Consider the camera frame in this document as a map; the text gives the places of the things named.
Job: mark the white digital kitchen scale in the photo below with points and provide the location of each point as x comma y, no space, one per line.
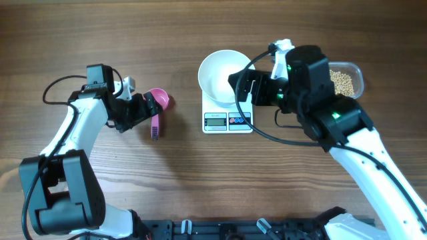
226,120

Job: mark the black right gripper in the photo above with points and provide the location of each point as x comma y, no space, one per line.
262,79

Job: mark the pile of soybeans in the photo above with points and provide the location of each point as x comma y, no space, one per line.
342,83

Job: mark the clear plastic container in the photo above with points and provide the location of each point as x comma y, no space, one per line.
354,72

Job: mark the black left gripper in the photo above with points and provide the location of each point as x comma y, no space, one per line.
142,113

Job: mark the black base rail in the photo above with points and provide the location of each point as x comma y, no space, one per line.
287,229

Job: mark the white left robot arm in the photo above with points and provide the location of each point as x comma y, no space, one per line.
62,193

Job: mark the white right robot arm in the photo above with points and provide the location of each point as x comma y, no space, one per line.
339,125

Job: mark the white bowl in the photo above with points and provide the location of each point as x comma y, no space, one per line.
213,75

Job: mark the pink measuring scoop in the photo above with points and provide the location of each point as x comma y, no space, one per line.
163,98

